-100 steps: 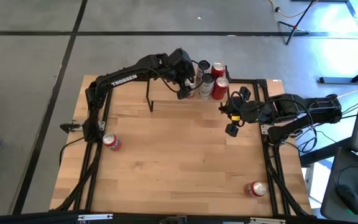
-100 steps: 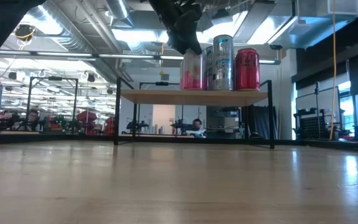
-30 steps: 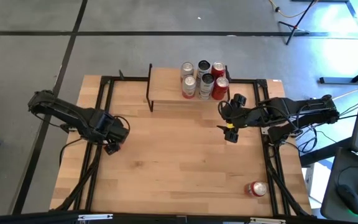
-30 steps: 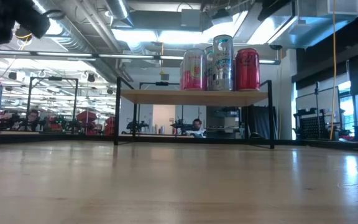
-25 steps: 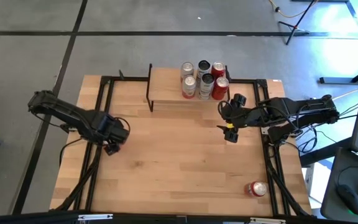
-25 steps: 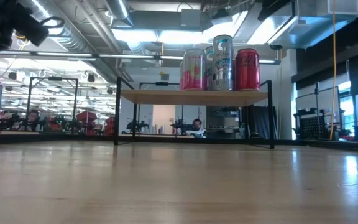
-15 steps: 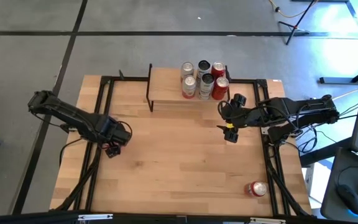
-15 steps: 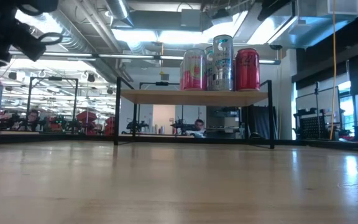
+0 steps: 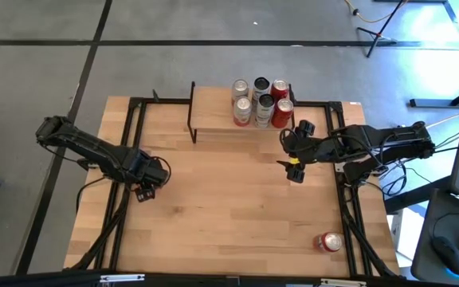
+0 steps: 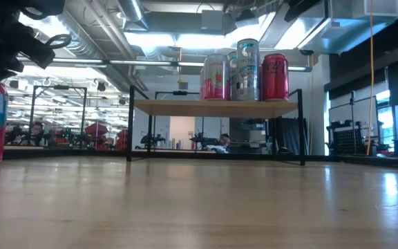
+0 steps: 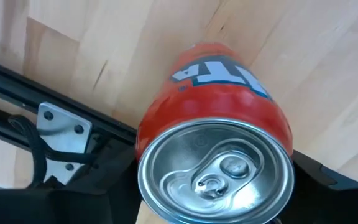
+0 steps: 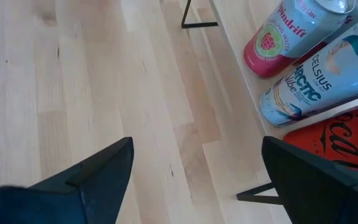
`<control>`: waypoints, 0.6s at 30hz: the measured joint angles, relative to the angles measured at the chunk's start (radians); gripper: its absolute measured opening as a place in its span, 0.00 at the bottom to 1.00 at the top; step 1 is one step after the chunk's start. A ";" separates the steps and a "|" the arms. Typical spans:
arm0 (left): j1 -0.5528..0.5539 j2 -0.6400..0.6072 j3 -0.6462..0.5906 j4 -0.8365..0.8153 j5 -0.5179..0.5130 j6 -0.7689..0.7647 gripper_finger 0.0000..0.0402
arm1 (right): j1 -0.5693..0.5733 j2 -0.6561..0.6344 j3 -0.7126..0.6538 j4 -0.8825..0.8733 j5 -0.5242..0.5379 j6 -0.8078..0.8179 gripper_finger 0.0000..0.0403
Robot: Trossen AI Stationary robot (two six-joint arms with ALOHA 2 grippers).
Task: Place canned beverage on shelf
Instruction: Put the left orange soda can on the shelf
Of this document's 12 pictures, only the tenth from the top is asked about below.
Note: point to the pink and white Spindrift can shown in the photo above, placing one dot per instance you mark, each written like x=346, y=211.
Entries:
x=216, y=83

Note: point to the tall white Celsius can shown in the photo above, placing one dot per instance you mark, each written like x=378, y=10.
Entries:
x=247, y=69

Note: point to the red can with black script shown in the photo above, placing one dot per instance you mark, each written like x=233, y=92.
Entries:
x=275, y=77

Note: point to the wooden shelf with black legs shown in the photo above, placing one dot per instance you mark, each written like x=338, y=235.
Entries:
x=216, y=108

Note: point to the black aluminium table frame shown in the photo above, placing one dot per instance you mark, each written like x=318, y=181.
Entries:
x=219, y=156

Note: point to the long ceiling light strip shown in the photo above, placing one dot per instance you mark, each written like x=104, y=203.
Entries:
x=133, y=62

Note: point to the red tool cabinet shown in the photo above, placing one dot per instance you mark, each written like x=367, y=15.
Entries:
x=122, y=138
x=97, y=133

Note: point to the person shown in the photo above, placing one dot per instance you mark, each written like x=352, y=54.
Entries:
x=224, y=140
x=36, y=133

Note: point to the black tripod stand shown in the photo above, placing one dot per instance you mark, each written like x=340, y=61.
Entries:
x=352, y=121

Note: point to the silver ventilation duct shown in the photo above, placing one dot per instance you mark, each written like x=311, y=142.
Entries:
x=81, y=41

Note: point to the black pegboard cart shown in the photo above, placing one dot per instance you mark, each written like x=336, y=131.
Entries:
x=345, y=138

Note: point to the black background robot arm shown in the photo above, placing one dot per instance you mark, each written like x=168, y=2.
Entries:
x=204, y=140
x=150, y=140

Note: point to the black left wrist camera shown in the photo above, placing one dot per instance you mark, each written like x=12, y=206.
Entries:
x=33, y=50

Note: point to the silver beverage can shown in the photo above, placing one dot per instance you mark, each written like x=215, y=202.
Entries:
x=233, y=69

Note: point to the black background station frame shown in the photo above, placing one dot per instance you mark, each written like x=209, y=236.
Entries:
x=180, y=92
x=33, y=114

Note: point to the black fabric panel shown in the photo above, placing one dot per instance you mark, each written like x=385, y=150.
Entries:
x=290, y=135

